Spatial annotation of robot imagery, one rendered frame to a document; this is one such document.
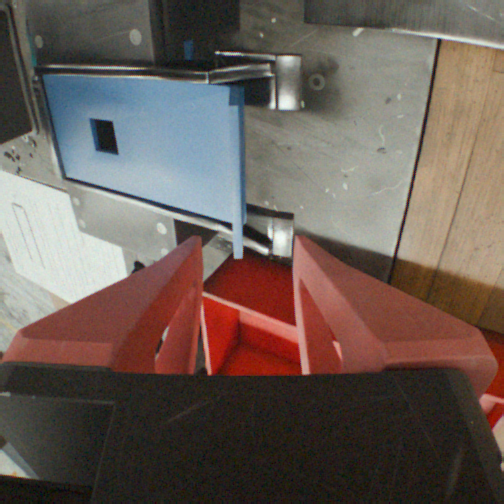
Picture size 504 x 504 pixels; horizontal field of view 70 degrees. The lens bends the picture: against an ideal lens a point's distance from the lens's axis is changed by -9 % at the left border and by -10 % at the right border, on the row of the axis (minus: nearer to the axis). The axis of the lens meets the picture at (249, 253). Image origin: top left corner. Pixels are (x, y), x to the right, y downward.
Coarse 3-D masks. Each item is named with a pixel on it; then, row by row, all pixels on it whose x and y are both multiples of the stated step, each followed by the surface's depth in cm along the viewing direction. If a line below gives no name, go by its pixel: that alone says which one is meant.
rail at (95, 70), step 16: (48, 64) 21; (64, 64) 21; (80, 64) 20; (96, 64) 20; (112, 64) 19; (160, 64) 18; (192, 64) 18; (208, 64) 18; (176, 80) 17; (192, 80) 17; (208, 80) 17
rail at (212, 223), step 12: (72, 180) 26; (96, 192) 25; (108, 192) 24; (120, 192) 24; (132, 204) 24; (144, 204) 23; (156, 204) 23; (180, 216) 22; (192, 216) 22; (204, 216) 21; (216, 228) 21
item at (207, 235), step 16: (176, 0) 18; (192, 0) 19; (208, 0) 20; (224, 0) 21; (176, 16) 18; (192, 16) 19; (208, 16) 20; (224, 16) 22; (176, 32) 19; (192, 32) 20; (208, 32) 21; (224, 32) 22; (176, 48) 19; (112, 128) 24; (112, 144) 24; (192, 224) 25; (208, 240) 28
